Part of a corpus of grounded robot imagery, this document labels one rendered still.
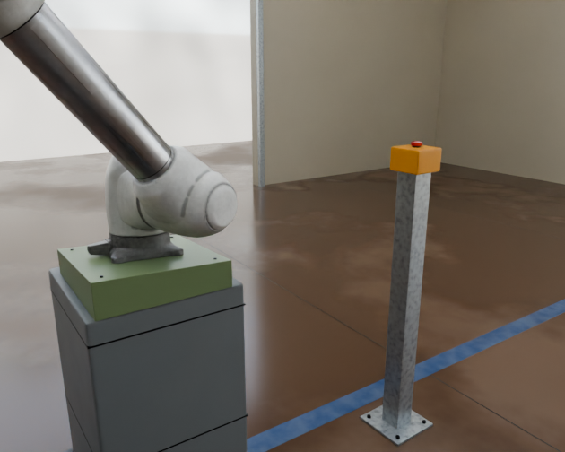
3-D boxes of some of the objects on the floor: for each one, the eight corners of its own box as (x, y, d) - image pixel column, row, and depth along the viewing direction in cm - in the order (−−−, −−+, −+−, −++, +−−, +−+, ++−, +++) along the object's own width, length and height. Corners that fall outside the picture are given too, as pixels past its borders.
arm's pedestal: (59, 497, 169) (24, 265, 146) (200, 438, 196) (189, 235, 173) (104, 628, 130) (65, 339, 107) (273, 532, 157) (271, 284, 133)
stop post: (432, 425, 203) (460, 145, 172) (397, 447, 192) (420, 152, 161) (394, 400, 219) (412, 139, 187) (360, 418, 207) (373, 143, 176)
